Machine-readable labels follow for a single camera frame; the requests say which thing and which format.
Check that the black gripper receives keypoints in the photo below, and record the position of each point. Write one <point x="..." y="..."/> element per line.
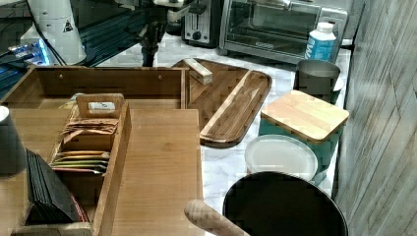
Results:
<point x="152" y="33"/>

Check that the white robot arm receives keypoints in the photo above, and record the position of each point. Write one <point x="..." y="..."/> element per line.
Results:
<point x="89" y="32"/>

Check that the black silver toaster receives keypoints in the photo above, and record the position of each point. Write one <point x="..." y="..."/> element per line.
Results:
<point x="201" y="26"/>

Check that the small light wooden block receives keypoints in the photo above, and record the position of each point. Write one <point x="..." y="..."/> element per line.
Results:
<point x="198" y="71"/>

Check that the dark wooden cutting board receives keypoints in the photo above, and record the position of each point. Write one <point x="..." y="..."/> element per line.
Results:
<point x="228" y="104"/>

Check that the stainless toaster oven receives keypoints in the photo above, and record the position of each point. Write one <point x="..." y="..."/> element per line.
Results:
<point x="278" y="29"/>

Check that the brown tea packets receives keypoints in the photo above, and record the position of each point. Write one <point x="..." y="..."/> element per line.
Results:
<point x="98" y="126"/>

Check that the wooden tea organizer box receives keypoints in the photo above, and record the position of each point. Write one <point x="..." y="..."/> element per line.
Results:
<point x="97" y="194"/>

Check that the colourful tea packets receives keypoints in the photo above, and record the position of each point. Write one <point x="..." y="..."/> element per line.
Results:
<point x="85" y="161"/>

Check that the white blue labelled bottle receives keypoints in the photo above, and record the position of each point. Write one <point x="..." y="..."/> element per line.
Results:
<point x="321" y="42"/>

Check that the grey metal cup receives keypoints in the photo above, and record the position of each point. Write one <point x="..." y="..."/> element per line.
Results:
<point x="316" y="78"/>

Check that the teal canister with wooden lid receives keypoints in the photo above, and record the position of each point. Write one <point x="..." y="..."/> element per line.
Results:
<point x="312" y="121"/>

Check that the white plastic plate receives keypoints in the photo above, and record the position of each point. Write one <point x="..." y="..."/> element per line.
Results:
<point x="278" y="153"/>

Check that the dark grey cup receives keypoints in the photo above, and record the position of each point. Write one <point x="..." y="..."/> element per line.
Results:
<point x="13" y="155"/>

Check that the black frying pan wooden handle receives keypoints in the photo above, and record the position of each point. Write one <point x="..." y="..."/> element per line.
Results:
<point x="270" y="204"/>

